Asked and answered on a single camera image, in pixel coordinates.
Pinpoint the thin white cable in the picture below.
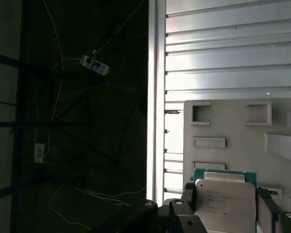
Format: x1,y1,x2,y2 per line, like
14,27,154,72
48,183,146,231

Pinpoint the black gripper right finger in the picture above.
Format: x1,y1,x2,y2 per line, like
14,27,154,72
256,186,291,233

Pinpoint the silver CPU chip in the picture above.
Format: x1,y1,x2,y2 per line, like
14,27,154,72
193,168,259,230

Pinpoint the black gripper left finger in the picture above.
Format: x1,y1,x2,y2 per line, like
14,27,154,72
92,182,205,233

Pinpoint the white power strip with plugs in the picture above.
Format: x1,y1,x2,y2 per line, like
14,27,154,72
79,54,110,77

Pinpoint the grey plastic parts rack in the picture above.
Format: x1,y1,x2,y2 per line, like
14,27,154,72
183,99,291,233

